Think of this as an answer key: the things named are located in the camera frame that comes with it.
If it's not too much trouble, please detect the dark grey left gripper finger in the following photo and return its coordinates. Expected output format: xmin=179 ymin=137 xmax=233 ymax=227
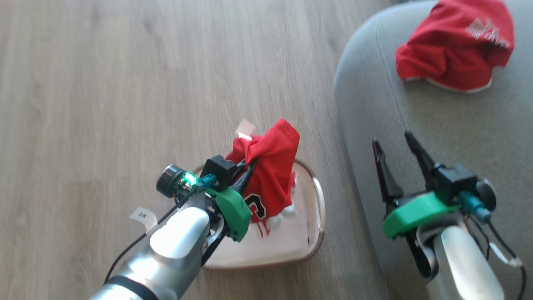
xmin=230 ymin=158 xmax=259 ymax=195

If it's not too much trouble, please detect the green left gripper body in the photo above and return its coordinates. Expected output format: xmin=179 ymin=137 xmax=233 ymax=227
xmin=205 ymin=187 xmax=253 ymax=243

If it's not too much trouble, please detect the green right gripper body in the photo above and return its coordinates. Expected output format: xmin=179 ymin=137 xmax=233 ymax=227
xmin=382 ymin=191 xmax=461 ymax=240

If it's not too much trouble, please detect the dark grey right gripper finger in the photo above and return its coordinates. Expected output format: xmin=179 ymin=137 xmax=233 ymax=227
xmin=404 ymin=130 xmax=442 ymax=192
xmin=372 ymin=137 xmax=403 ymax=205

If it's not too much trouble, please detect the red jersey with black letter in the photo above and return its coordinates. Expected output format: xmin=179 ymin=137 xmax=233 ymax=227
xmin=225 ymin=119 xmax=300 ymax=238

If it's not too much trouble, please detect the red garment with white hem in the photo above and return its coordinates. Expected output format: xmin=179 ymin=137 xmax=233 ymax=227
xmin=395 ymin=0 xmax=515 ymax=93

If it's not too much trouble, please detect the grey fabric sofa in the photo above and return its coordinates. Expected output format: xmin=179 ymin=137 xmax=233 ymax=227
xmin=333 ymin=0 xmax=533 ymax=300

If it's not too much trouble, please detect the white brown-rimmed laundry basket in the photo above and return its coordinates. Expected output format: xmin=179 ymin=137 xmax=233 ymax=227
xmin=194 ymin=158 xmax=326 ymax=270

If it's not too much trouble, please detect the black round right gripper motor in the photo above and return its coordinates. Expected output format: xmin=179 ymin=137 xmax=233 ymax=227
xmin=476 ymin=178 xmax=497 ymax=211

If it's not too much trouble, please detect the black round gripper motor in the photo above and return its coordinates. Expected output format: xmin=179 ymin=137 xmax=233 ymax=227
xmin=156 ymin=165 xmax=186 ymax=198
xmin=476 ymin=178 xmax=497 ymax=211

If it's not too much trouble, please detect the black round left gripper motor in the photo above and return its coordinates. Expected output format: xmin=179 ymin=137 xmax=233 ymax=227
xmin=156 ymin=165 xmax=186 ymax=198

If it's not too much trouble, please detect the teal left camera plug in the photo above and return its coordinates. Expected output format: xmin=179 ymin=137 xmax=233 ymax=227
xmin=181 ymin=172 xmax=218 ymax=193

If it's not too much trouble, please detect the teal camera plug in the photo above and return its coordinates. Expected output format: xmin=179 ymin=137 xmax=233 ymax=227
xmin=459 ymin=191 xmax=493 ymax=222
xmin=181 ymin=172 xmax=218 ymax=193

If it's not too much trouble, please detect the teal right camera plug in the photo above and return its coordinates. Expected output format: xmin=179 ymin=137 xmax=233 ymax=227
xmin=459 ymin=191 xmax=493 ymax=222

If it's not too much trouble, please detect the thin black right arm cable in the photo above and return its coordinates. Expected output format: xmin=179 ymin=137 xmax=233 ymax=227
xmin=468 ymin=215 xmax=527 ymax=300

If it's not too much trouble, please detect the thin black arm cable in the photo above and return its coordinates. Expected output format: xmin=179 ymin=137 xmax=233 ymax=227
xmin=104 ymin=196 xmax=190 ymax=285
xmin=468 ymin=215 xmax=527 ymax=300

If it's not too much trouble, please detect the white label on left cable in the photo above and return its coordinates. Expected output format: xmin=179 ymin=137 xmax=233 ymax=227
xmin=129 ymin=207 xmax=159 ymax=234

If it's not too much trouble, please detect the white label on cable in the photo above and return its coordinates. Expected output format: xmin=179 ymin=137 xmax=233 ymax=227
xmin=129 ymin=207 xmax=159 ymax=234
xmin=489 ymin=242 xmax=523 ymax=268

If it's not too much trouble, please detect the white label on right cable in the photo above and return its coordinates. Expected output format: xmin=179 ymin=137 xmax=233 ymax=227
xmin=489 ymin=242 xmax=523 ymax=268

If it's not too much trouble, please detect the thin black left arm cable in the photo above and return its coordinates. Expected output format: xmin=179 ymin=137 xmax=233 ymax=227
xmin=104 ymin=196 xmax=190 ymax=285

